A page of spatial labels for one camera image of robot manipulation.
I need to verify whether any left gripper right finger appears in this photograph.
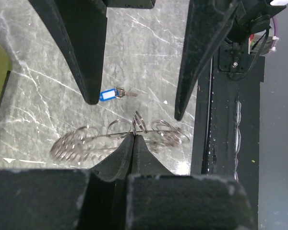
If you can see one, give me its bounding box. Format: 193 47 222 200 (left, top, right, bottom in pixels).
127 135 173 230

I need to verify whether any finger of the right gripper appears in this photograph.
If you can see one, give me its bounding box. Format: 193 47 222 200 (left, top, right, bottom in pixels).
174 0 239 121

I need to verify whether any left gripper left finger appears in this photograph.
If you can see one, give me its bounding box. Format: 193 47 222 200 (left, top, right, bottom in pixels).
90 134 134 230

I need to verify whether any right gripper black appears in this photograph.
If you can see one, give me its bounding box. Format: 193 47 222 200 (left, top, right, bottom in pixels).
30 0 156 105

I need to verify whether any large keyring with small rings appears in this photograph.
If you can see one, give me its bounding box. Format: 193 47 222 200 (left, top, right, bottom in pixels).
49 111 190 163

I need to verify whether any blue tag key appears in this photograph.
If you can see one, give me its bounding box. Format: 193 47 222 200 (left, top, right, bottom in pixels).
99 87 138 102

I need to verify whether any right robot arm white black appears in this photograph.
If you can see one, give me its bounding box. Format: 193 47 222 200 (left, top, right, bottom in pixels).
30 0 288 120

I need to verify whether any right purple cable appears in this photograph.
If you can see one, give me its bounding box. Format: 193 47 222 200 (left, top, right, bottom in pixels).
270 15 281 55

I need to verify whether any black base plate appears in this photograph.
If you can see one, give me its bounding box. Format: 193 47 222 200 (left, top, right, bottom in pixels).
191 57 265 221

